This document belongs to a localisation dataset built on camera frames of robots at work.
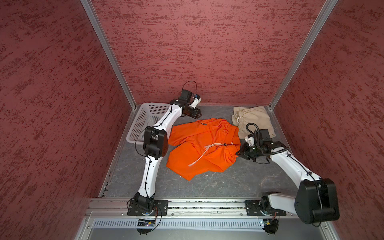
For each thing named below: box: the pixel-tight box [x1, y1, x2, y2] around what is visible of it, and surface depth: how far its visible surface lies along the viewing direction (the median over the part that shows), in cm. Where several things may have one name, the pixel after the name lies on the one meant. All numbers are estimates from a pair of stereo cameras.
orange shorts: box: [166, 118, 241, 181], surface depth 96 cm
